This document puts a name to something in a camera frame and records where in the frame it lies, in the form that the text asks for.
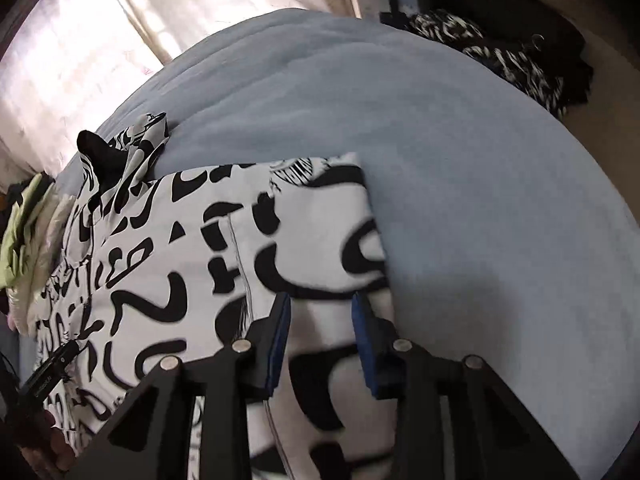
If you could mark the white puffy jacket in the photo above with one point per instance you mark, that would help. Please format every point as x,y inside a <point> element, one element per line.
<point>27,305</point>

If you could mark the light green garment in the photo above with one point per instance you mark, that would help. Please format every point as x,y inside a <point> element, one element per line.
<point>25,240</point>

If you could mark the blue bed blanket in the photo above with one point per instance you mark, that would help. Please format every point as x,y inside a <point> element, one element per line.
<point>450,185</point>

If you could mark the black bag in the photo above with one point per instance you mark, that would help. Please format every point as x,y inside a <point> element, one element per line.
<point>525,0</point>

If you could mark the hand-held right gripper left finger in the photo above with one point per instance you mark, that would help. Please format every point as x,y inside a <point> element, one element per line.
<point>272,350</point>

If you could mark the black white patterned shirt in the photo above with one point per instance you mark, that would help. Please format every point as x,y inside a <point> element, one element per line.
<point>200,260</point>

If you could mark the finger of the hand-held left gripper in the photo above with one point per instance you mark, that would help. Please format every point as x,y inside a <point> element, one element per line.
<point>67,350</point>

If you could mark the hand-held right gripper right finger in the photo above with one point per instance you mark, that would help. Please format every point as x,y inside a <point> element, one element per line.
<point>365,345</point>

